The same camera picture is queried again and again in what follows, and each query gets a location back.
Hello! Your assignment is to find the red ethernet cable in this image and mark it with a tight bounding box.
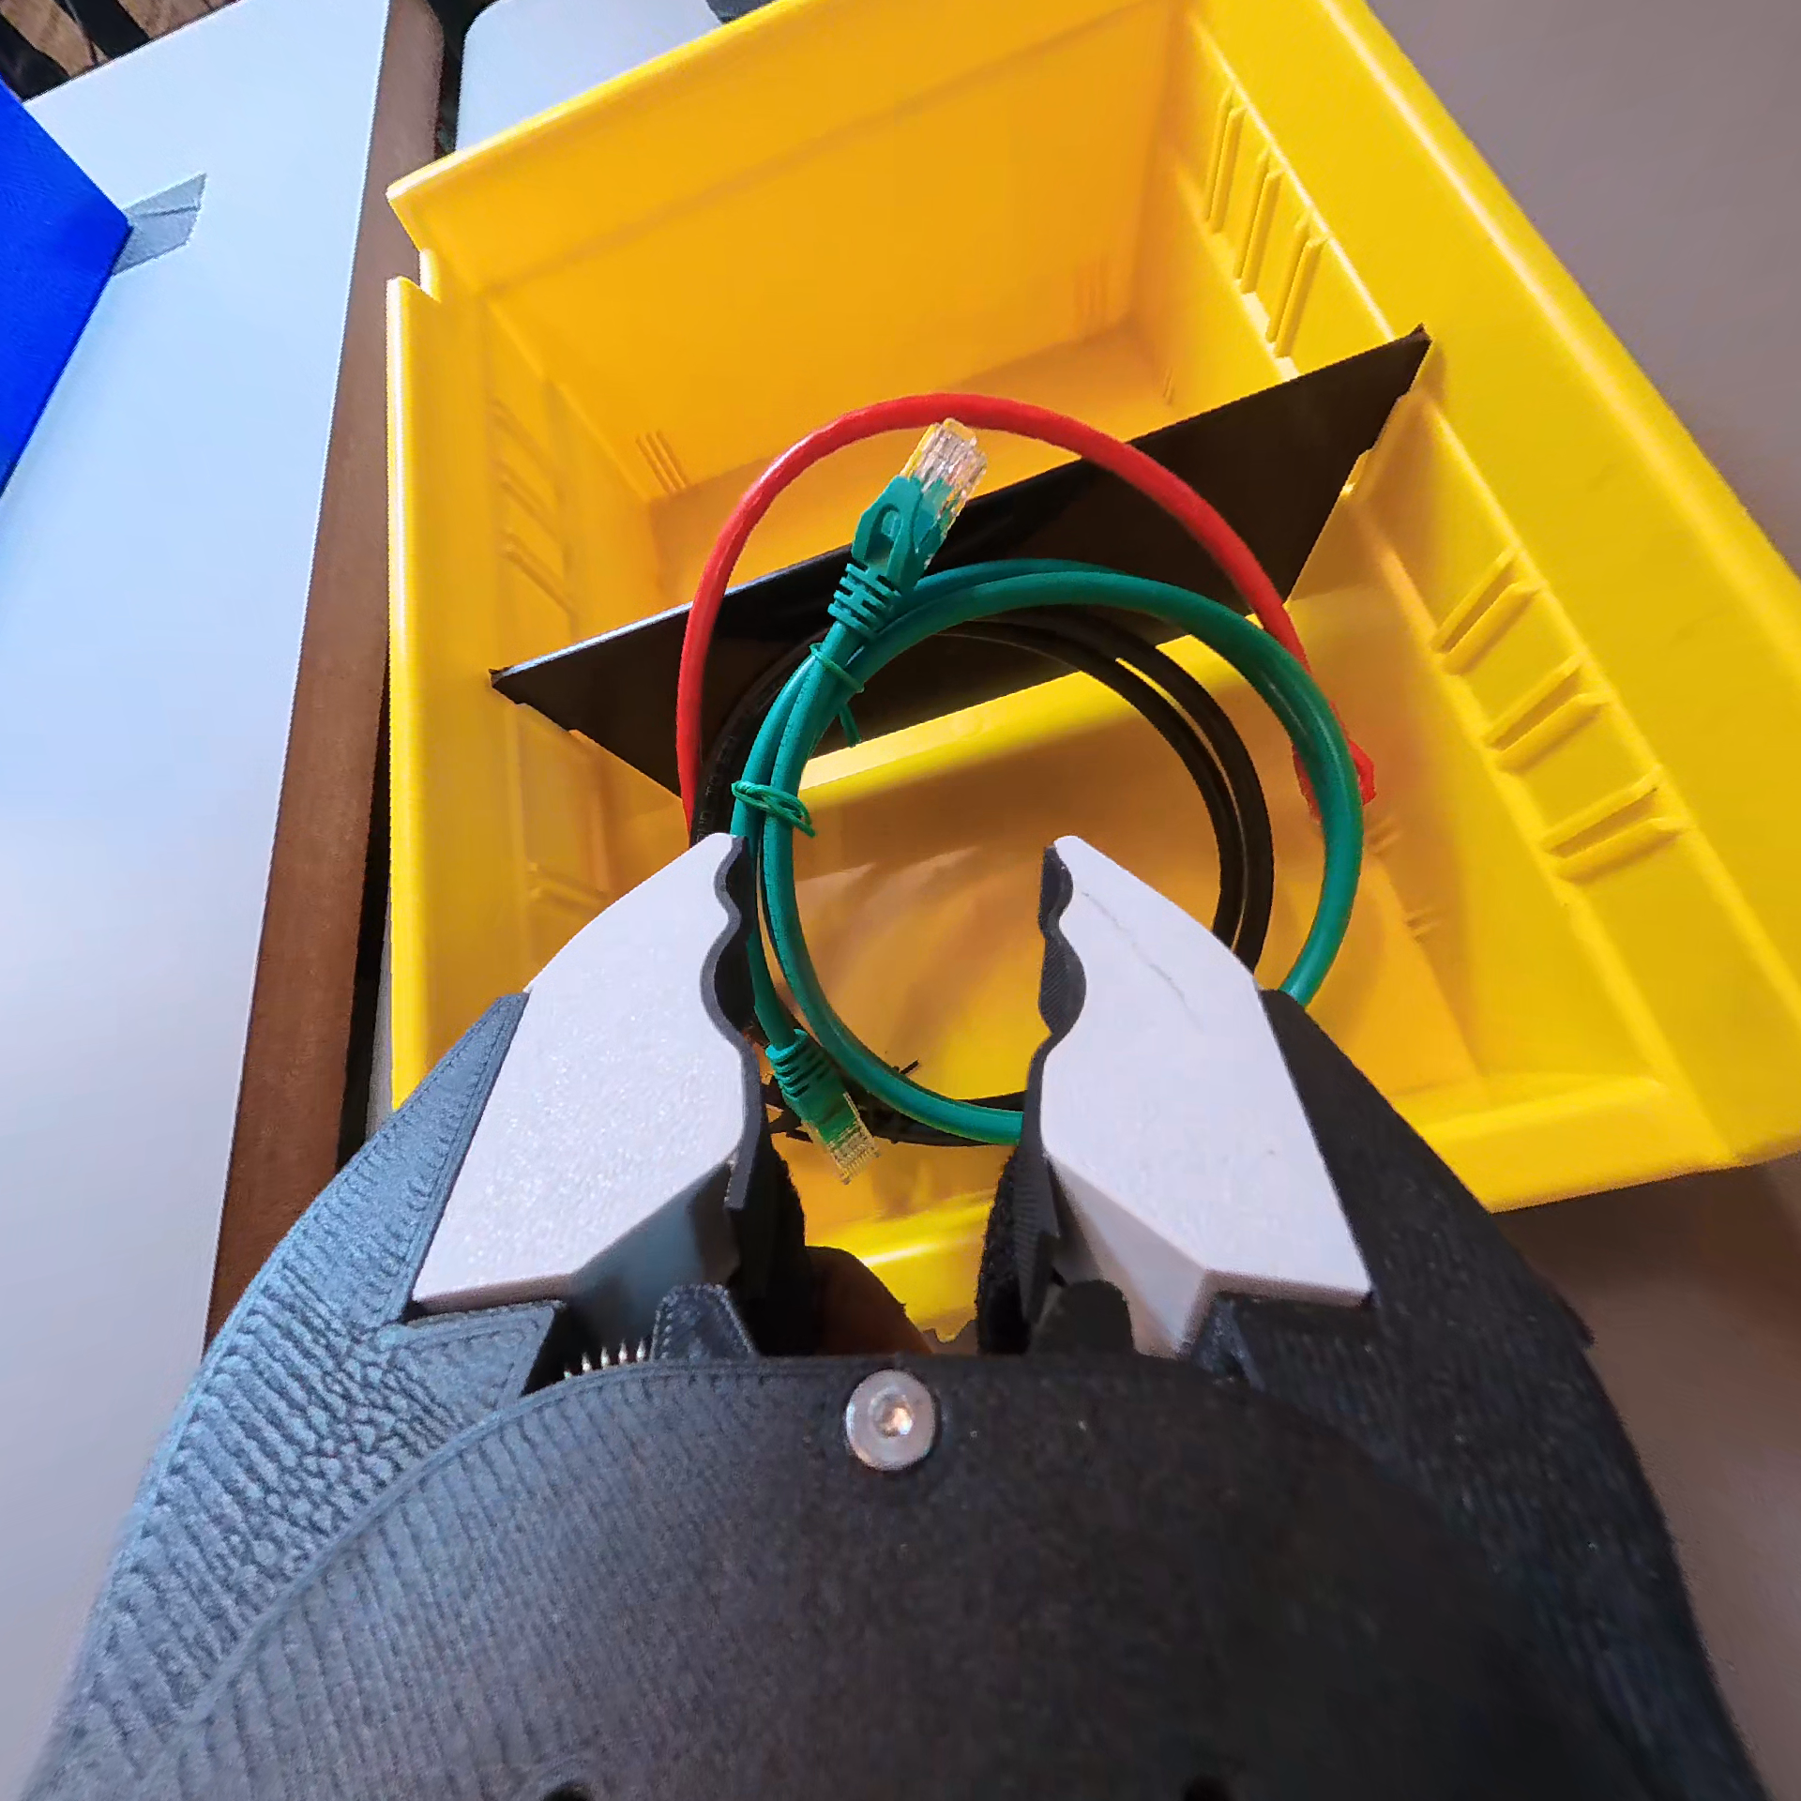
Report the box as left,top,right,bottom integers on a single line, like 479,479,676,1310
676,395,1377,847

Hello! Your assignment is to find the black cable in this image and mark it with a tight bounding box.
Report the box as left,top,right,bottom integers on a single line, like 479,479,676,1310
695,621,1278,1128

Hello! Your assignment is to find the grey tape strip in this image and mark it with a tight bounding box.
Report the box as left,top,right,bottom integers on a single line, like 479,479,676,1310
122,170,212,271

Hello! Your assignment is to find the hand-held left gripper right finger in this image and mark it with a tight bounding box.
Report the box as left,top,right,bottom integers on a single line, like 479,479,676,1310
1020,836,1371,1361

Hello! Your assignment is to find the yellow plastic bin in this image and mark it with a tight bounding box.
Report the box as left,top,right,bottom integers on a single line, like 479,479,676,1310
367,0,1801,1341

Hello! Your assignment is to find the blue plastic bin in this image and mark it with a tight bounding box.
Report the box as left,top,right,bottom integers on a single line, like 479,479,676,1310
0,82,131,496

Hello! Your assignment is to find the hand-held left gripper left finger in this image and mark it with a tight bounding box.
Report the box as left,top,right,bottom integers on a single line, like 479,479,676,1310
407,836,766,1361

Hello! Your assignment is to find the green ethernet cable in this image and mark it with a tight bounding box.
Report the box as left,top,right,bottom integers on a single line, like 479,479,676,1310
727,421,1365,1187

